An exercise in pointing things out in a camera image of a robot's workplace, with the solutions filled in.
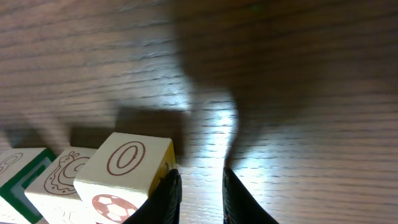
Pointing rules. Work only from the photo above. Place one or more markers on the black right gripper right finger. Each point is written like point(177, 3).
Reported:
point(239, 206)

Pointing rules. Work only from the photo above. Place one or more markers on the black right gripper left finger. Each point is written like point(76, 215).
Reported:
point(163, 206)

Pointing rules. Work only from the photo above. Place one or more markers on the wooden block soccer ball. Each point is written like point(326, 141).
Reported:
point(122, 174)

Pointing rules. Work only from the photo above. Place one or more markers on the wooden block hourglass print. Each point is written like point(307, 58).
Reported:
point(53, 193)

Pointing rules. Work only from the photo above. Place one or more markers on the wooden block number eight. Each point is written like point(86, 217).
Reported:
point(19, 168)

